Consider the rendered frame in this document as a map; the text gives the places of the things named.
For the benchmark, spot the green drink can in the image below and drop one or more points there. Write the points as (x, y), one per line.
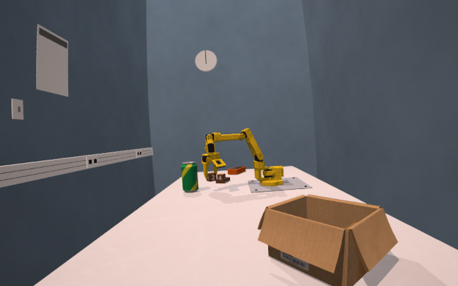
(189, 177)

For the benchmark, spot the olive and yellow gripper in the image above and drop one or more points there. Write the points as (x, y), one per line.
(217, 162)

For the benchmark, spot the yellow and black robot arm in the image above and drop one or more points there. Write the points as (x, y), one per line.
(272, 174)

